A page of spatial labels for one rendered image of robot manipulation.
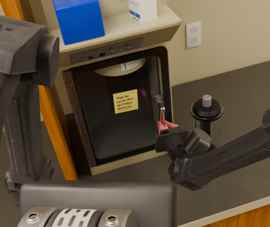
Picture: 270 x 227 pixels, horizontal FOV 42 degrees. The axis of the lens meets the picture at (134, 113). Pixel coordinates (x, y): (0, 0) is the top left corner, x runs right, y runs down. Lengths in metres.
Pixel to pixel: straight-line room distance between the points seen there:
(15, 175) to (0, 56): 0.38
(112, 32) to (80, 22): 0.08
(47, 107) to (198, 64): 0.91
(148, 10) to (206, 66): 0.86
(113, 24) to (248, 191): 0.68
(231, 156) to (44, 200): 0.59
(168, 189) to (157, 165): 1.08
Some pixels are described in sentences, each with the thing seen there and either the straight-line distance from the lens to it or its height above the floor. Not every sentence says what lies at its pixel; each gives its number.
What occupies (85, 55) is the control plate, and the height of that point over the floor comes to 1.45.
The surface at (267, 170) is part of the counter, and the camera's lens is 1.28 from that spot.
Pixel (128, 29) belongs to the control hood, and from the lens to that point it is 0.88.
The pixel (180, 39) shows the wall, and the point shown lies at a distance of 1.58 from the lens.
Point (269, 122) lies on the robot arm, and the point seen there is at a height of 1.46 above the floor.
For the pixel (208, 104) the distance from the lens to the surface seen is 1.12.
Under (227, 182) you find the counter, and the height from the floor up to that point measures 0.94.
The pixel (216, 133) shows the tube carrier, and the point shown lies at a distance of 1.18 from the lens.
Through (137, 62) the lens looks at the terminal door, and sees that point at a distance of 1.03.
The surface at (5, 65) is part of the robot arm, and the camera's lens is 0.37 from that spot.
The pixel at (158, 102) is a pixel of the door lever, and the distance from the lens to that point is 1.11.
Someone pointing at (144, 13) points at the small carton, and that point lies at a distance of 0.89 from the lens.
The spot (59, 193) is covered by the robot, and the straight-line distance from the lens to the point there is 0.21.
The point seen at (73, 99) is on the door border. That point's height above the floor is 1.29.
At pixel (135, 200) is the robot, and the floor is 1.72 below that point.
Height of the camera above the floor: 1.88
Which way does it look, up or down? 39 degrees down
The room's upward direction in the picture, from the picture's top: 9 degrees counter-clockwise
